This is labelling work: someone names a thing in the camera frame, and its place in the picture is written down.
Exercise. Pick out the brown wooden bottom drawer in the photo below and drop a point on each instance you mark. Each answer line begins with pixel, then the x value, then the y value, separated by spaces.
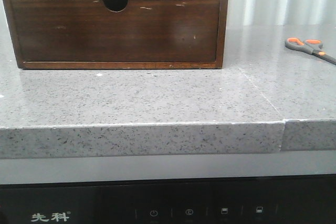
pixel 146 30

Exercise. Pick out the grey and orange scissors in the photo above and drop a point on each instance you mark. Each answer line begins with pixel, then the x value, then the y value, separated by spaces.
pixel 309 46

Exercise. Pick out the dark brown wooden drawer cabinet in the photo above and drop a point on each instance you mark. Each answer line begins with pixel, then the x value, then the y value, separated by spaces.
pixel 223 11

